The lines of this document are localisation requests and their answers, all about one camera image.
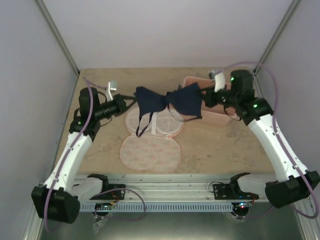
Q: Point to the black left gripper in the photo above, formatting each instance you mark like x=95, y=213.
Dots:
x=120, y=104

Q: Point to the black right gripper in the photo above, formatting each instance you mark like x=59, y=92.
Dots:
x=209, y=99

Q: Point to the pink plastic bin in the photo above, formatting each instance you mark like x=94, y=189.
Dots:
x=215, y=116

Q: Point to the dark navy bra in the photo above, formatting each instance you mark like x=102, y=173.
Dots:
x=186, y=101

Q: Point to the floral mesh laundry bag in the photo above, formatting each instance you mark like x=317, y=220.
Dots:
x=151, y=145

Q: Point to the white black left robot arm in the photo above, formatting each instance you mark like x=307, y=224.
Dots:
x=59, y=199

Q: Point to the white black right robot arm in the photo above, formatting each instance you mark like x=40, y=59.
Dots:
x=292, y=181

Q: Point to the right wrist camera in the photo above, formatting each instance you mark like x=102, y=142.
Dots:
x=218, y=77

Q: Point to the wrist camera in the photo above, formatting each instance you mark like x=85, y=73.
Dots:
x=111, y=88
x=218, y=77

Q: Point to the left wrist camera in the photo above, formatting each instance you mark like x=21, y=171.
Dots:
x=111, y=88

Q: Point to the aluminium front rail base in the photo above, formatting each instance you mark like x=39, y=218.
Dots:
x=176, y=188

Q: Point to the slotted grey cable duct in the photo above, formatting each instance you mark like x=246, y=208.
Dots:
x=158, y=207

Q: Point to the right rear aluminium frame post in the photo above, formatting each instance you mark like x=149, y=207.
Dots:
x=280, y=29

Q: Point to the aluminium frame post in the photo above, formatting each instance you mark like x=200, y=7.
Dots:
x=280, y=29
x=48, y=18

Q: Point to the left rear aluminium frame post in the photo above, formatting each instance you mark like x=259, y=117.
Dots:
x=48, y=18

